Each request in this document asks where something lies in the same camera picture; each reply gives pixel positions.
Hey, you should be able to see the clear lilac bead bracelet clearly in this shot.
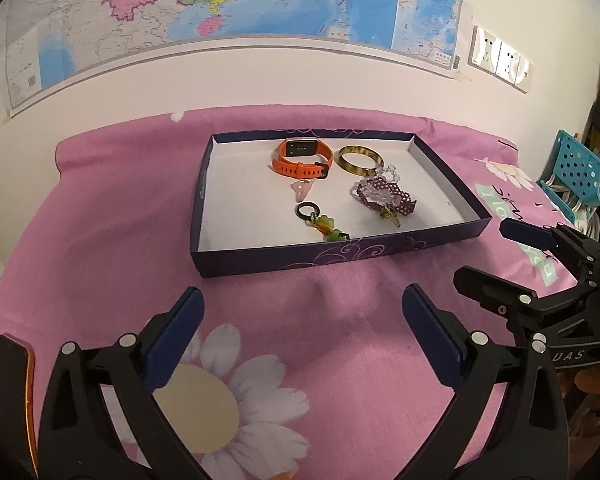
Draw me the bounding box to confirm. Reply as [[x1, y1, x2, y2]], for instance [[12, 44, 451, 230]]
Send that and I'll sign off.
[[349, 162, 406, 212]]

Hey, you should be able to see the maroon beaded bracelet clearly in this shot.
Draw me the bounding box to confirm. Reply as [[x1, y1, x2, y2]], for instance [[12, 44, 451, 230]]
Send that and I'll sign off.
[[352, 174, 420, 217]]

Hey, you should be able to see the black ring green charm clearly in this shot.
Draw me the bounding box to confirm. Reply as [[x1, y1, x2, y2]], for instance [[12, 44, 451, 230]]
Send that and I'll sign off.
[[294, 202, 350, 243]]

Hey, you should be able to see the right hand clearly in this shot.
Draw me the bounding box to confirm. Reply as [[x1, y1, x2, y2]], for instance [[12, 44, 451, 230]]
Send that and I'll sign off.
[[558, 365, 600, 452]]

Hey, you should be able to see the teal perforated plastic basket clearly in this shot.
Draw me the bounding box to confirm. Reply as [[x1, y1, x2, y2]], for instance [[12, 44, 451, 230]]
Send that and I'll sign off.
[[536, 130, 600, 224]]

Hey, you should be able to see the tortoiseshell bangle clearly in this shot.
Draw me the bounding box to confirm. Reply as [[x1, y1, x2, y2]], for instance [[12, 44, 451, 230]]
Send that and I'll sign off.
[[335, 144, 385, 178]]

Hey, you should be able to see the pink floral bed sheet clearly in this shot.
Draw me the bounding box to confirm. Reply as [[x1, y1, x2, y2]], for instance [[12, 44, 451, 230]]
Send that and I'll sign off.
[[0, 106, 573, 479]]

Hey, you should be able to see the pink hair clip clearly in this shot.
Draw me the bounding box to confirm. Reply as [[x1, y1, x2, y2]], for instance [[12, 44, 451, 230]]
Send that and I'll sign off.
[[290, 180, 313, 203]]

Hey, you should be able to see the orange smart watch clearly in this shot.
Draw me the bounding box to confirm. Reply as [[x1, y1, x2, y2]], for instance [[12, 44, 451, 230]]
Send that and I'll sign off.
[[272, 138, 334, 180]]

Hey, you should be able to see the navy white shallow box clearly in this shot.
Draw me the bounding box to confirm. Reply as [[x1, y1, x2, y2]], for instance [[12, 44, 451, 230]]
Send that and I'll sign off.
[[189, 129, 491, 278]]

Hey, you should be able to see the white wall socket panel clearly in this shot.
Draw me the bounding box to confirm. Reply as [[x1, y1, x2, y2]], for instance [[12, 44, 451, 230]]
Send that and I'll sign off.
[[468, 25, 534, 93]]

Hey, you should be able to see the colourful wall map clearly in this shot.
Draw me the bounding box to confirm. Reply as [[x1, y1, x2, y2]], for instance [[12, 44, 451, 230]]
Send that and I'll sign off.
[[5, 0, 463, 110]]

